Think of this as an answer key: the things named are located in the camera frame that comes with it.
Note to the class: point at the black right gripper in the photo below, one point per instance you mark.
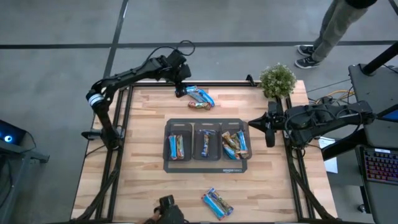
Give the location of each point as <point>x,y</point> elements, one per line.
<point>276,123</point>

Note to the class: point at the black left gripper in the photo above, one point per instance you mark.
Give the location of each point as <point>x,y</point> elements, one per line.
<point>182,68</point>

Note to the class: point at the blue green granola bar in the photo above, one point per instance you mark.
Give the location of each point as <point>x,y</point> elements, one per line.
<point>205,143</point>
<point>197,96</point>
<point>222,203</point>

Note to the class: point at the red green granola bar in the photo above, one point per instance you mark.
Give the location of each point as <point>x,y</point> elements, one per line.
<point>180,147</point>
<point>199,105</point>

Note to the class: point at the orange blue granola bar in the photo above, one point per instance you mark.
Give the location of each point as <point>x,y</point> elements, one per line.
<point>230,153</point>

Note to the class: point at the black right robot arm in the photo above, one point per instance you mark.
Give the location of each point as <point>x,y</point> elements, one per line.
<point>342,115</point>

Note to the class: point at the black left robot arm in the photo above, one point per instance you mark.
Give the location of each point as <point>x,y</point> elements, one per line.
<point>130,74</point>

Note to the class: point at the black aluminium crossbar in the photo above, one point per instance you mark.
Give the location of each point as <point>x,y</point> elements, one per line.
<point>217,83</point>

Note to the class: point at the black corner clamp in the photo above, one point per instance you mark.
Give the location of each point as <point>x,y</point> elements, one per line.
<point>250,80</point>

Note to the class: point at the small green potted plant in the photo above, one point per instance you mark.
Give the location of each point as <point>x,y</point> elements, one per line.
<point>277,81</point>

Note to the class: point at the black power adapter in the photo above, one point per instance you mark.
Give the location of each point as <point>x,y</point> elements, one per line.
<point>326,101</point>

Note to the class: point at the dark grey silicone mat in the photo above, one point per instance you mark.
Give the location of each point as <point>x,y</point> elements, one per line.
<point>192,167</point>

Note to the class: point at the black metal beam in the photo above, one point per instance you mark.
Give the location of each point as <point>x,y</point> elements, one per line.
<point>339,151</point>

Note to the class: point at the white paper sheet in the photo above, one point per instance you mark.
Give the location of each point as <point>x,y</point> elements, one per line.
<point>332,165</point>

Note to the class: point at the grey desk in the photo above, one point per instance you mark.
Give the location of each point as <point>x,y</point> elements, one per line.
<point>367,93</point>

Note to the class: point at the person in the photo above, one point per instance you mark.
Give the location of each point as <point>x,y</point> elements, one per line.
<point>335,25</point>

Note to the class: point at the backlit keyboard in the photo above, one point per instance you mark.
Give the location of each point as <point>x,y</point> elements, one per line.
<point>381,166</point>

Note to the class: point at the laptop screen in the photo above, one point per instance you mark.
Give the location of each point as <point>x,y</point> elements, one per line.
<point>390,115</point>

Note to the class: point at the black caster wheel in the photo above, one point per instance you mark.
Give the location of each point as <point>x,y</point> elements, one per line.
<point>362,208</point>

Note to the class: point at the black pole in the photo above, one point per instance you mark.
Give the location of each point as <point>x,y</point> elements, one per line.
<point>381,58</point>

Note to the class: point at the black computer with blue light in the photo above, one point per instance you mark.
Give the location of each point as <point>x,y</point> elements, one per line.
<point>12,133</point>

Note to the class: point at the grey metal cart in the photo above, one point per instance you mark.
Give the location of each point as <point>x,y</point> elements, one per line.
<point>21,161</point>

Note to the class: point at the black aluminium extrusion frame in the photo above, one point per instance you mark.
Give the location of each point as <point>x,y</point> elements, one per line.
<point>113,196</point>
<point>294,186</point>

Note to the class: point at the black side bracket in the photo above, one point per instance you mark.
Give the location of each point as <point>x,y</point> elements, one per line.
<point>91,134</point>

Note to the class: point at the black camera device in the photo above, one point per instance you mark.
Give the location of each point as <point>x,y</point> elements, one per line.
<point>169,208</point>

